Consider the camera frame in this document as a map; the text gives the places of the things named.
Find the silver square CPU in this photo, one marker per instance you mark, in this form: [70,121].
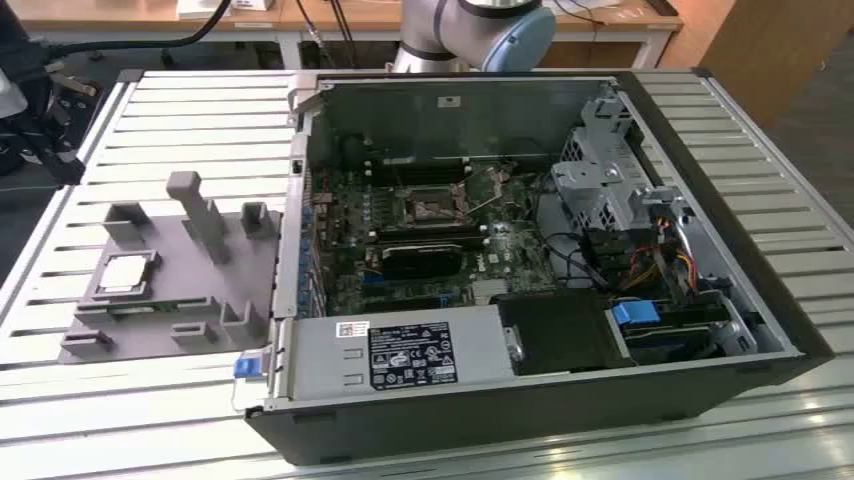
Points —
[124,272]

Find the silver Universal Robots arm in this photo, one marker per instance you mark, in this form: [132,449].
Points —
[461,35]

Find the black RAM slot bank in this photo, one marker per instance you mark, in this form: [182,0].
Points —
[427,236]
[417,170]

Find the CPU socket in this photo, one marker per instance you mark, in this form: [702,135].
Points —
[430,207]

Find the white box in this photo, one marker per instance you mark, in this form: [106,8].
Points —
[203,9]

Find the wooden desk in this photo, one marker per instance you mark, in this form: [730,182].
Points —
[287,20]

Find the grey plastic parts rack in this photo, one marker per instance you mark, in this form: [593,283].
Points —
[167,280]

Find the green RAM stick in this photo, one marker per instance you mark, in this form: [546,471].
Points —
[160,306]

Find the blue case latch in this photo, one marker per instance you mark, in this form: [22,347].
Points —
[249,364]

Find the black graphics card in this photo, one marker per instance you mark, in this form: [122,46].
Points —
[422,260]

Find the grey power supply unit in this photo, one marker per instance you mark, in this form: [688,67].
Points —
[314,360]

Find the green motherboard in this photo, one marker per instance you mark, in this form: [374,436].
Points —
[514,250]

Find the small silver chipset heatsink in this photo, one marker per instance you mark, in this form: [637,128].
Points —
[489,291]

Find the silver metal drive cage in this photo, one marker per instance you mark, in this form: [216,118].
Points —
[601,195]

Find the black plastic shroud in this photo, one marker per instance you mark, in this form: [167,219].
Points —
[561,332]

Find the black open PC case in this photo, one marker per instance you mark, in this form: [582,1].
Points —
[507,430]

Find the blue disk carrier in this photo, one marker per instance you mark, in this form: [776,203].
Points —
[634,314]

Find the wooden cabinet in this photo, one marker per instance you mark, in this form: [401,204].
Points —
[781,55]

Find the white sticker on case wall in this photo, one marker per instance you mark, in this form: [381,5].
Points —
[449,101]

